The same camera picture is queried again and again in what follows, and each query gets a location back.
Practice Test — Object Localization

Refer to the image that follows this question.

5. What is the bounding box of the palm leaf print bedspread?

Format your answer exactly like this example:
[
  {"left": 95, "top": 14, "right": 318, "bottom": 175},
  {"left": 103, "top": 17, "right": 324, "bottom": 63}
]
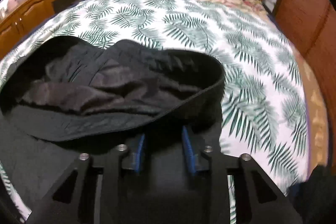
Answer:
[{"left": 1, "top": 0, "right": 309, "bottom": 223}]

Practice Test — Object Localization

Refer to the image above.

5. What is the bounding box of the louvered wooden wardrobe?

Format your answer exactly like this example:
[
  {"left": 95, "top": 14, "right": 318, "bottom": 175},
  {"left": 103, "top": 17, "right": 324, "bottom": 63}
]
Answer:
[{"left": 276, "top": 0, "right": 335, "bottom": 119}]

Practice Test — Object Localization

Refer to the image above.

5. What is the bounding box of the black zip-up jacket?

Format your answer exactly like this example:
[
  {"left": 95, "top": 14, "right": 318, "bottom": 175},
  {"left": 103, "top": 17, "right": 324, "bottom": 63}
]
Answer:
[{"left": 1, "top": 36, "right": 226, "bottom": 223}]

